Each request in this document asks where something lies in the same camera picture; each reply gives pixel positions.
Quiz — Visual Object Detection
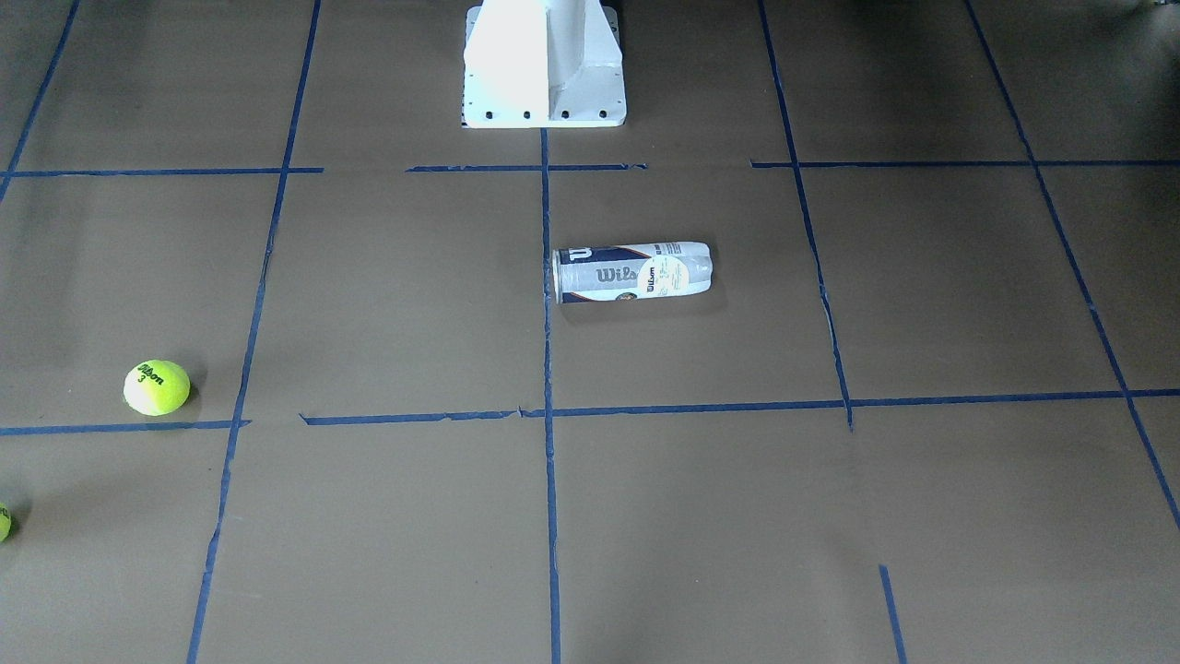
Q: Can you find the Wilson tennis ball can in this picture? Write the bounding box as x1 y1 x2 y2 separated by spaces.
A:
549 243 714 303

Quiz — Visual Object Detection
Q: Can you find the yellow tennis ball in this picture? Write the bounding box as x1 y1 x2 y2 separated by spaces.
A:
123 359 191 418
0 502 14 543

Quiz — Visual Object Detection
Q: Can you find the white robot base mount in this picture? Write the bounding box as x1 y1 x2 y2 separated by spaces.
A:
461 1 628 129

